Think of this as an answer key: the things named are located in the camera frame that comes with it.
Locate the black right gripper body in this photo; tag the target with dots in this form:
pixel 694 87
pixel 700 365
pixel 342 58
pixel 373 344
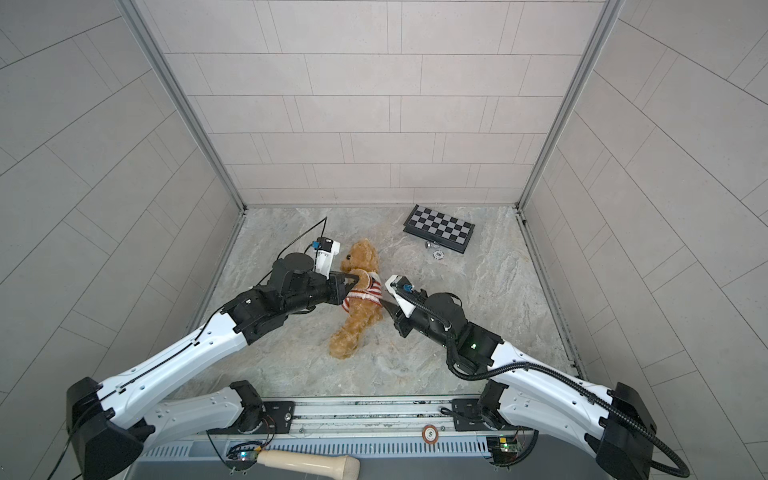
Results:
pixel 403 323

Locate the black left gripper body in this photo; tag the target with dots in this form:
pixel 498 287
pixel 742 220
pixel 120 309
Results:
pixel 332 292

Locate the red white striped knit sweater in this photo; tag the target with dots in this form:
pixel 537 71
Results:
pixel 368 288

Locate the brown teddy bear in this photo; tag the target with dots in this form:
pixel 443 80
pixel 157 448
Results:
pixel 345 341

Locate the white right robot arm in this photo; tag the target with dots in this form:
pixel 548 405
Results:
pixel 612 424

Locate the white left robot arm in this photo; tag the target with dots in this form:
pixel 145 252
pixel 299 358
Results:
pixel 110 423

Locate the folded black chess board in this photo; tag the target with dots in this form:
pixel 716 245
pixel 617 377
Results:
pixel 439 228

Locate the round red sticker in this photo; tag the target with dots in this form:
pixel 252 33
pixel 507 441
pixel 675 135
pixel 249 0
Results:
pixel 430 434

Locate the right green circuit board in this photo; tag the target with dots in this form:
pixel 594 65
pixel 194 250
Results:
pixel 504 451

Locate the green circuit board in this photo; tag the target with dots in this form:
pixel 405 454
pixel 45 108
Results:
pixel 243 456
pixel 504 451

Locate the left green circuit board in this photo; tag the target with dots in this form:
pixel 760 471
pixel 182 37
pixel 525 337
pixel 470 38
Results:
pixel 243 456

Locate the aluminium corner profile left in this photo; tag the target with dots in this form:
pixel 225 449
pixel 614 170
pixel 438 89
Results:
pixel 149 46

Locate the aluminium corner profile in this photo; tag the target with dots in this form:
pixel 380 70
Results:
pixel 149 46
pixel 599 36

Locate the aluminium corner profile right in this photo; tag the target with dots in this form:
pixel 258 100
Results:
pixel 599 36

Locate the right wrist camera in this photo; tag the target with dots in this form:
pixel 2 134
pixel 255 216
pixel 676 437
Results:
pixel 402 291

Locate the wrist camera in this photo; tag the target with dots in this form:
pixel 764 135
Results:
pixel 323 250
pixel 402 291

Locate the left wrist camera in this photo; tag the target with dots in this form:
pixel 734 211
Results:
pixel 323 250

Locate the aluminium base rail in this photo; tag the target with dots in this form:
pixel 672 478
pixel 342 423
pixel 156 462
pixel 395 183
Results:
pixel 360 427

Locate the beige wooden handle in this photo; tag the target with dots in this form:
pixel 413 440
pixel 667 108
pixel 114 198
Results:
pixel 337 468

